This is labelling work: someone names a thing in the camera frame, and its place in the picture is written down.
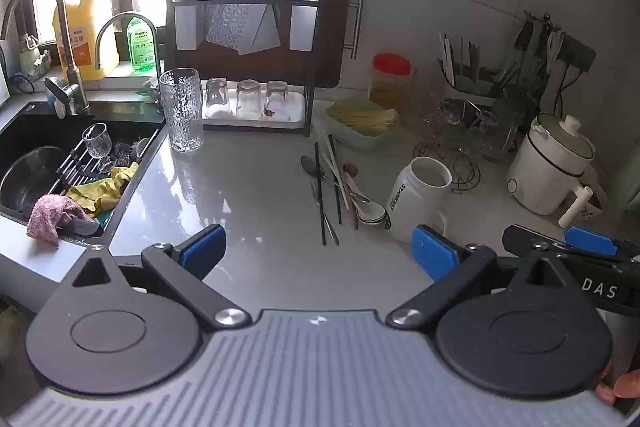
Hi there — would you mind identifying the small cut glass goblet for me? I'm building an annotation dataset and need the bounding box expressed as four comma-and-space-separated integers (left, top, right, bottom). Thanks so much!
81, 123, 113, 159

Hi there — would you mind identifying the tall grey faucet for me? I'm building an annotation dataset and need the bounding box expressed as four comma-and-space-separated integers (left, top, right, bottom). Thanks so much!
0, 0, 91, 115

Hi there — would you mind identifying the clear glass goblet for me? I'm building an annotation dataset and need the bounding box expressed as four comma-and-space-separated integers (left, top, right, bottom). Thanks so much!
475, 109, 518, 162
439, 99, 481, 142

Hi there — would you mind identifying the bundle of wooden sticks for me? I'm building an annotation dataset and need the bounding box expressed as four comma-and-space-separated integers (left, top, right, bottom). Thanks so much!
330, 103, 398, 132

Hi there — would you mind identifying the black handled utensil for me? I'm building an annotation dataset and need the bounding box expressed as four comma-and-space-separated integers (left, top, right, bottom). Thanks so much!
530, 24, 547, 60
516, 21, 534, 55

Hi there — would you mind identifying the steel utensil stand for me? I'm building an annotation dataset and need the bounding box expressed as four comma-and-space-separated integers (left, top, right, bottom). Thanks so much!
515, 11, 568, 90

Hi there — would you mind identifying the pink cloth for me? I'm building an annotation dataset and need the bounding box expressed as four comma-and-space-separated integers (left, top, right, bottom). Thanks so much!
26, 194, 97, 249

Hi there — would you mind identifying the steel wool scrubber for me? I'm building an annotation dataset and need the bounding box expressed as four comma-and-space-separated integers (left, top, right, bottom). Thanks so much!
109, 139, 137, 168

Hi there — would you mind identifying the black sink drain rack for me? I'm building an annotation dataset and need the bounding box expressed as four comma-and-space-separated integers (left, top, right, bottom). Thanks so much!
50, 134, 151, 208

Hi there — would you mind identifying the small drinking glass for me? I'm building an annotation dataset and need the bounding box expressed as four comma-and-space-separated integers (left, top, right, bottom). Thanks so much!
234, 79, 262, 121
204, 78, 229, 118

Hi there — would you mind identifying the black power cable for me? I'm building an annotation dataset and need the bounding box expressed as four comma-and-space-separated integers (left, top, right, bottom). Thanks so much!
557, 57, 577, 118

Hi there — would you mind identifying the red lid plastic jar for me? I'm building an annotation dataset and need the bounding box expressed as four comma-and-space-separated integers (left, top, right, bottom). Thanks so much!
369, 53, 413, 115

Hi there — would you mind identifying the black sink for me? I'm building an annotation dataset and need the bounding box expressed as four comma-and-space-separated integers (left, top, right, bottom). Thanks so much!
0, 101, 167, 239

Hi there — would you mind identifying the white ceramic spoon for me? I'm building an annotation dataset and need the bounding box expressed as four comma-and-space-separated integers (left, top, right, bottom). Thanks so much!
346, 176, 387, 219
350, 192, 386, 227

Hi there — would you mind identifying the brown spoon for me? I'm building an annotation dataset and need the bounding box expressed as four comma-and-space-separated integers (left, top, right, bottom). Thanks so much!
344, 163, 361, 230

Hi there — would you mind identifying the steel bar handle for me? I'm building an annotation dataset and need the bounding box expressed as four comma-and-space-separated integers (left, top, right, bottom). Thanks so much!
345, 0, 364, 60

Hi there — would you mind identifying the white electric pot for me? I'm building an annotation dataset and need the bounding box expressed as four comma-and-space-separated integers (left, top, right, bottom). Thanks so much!
506, 114, 608, 229

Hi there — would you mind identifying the ribbed glass tumbler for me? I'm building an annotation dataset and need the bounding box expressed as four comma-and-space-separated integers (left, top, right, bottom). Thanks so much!
411, 67, 445, 128

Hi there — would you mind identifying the white hanging spoon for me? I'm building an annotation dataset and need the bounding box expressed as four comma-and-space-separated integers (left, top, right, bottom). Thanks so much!
547, 31, 567, 64

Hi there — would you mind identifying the black metal rack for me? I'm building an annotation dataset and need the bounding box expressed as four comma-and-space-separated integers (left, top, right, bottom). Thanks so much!
164, 0, 321, 138

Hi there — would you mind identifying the wall socket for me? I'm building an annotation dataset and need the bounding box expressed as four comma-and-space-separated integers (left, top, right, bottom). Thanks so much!
557, 38, 597, 72

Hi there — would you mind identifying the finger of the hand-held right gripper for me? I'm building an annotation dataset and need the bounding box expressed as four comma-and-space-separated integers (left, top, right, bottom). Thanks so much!
565, 226, 640, 261
502, 224, 630, 269

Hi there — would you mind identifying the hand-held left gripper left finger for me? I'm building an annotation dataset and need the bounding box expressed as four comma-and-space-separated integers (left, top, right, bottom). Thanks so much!
60, 223, 252, 329

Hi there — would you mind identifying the wooden cutting board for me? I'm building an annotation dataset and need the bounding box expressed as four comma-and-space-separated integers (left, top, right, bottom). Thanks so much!
167, 0, 352, 88

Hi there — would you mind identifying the small chrome faucet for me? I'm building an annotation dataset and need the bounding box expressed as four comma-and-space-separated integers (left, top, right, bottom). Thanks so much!
95, 12, 166, 82

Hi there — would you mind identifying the black chopstick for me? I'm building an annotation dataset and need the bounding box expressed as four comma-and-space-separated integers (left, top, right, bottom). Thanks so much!
326, 134, 343, 225
314, 141, 327, 246

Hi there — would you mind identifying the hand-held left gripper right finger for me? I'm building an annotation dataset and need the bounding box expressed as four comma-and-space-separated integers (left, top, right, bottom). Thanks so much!
386, 226, 581, 329

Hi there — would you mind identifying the yellow detergent jug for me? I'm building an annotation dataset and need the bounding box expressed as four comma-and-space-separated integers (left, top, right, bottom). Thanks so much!
53, 0, 121, 82

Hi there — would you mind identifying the tall textured glass mug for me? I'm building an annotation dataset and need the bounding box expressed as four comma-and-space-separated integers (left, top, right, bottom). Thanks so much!
159, 68, 205, 154

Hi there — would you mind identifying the bunch of assorted chopsticks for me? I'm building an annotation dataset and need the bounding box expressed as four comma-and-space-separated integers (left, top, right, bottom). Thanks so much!
438, 32, 485, 88

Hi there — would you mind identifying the green plastic basket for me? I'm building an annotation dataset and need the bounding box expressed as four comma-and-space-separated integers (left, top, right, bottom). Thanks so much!
326, 101, 401, 152

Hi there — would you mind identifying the patterned silver bag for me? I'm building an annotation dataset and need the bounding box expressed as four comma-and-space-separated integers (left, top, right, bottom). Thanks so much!
206, 0, 266, 48

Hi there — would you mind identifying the large steel spoon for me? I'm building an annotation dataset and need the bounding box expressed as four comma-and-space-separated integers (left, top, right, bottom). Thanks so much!
301, 155, 372, 204

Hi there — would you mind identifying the white plastic rack holder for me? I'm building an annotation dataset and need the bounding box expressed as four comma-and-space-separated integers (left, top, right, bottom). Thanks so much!
173, 0, 199, 50
290, 0, 321, 52

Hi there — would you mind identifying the green dish soap bottle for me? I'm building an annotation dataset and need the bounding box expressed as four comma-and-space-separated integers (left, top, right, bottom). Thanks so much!
126, 14, 162, 76

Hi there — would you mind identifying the yellow cloth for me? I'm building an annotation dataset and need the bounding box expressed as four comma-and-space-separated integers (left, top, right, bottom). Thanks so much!
66, 162, 141, 214

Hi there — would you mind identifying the person's right hand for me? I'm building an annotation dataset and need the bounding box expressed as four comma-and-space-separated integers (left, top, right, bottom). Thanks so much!
596, 364, 640, 408

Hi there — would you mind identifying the white tray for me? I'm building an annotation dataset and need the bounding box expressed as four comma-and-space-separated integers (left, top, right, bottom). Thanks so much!
201, 89, 307, 128

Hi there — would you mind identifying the wire cup rack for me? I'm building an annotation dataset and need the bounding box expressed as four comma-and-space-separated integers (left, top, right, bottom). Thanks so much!
412, 99, 521, 196

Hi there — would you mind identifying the green kettle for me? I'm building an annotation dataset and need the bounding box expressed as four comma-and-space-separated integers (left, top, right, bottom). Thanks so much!
607, 147, 640, 214

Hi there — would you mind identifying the steel pot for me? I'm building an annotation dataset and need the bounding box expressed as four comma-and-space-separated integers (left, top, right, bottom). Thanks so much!
0, 146, 69, 215

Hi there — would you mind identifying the clear glass pitcher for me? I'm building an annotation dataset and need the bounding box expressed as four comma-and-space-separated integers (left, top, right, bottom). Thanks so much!
492, 97, 526, 158

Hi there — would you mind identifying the white paper bag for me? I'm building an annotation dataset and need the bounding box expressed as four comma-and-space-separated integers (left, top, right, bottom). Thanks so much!
249, 0, 282, 56

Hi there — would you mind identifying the white mug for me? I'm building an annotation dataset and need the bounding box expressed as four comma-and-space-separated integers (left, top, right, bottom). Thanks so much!
386, 157, 453, 244

